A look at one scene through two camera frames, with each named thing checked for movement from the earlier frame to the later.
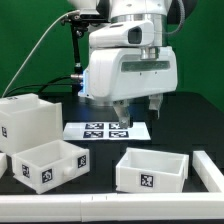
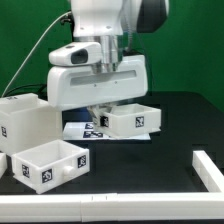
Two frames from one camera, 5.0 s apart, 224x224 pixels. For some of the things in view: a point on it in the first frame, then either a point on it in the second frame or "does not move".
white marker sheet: x=105 y=131 does not move
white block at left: x=3 y=164 does not move
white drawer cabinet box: x=27 y=122 does not move
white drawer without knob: x=144 y=171 to x=130 y=119
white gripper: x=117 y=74 to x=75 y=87
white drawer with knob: x=47 y=166 does not move
